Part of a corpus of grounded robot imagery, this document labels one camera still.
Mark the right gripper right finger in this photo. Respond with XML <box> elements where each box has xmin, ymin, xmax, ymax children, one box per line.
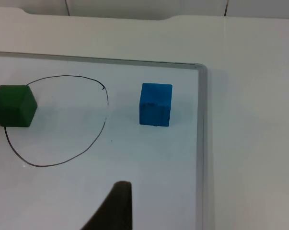
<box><xmin>80</xmin><ymin>181</ymin><xmax>133</xmax><ymax>230</ymax></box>

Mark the blue cube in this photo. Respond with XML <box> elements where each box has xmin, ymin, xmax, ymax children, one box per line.
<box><xmin>139</xmin><ymin>82</ymin><xmax>173</xmax><ymax>127</ymax></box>

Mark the grey-framed whiteboard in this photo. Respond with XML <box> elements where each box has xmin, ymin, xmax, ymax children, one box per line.
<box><xmin>0</xmin><ymin>51</ymin><xmax>208</xmax><ymax>230</ymax></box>

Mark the green cube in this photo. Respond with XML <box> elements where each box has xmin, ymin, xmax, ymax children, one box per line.
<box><xmin>0</xmin><ymin>84</ymin><xmax>38</xmax><ymax>128</ymax></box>

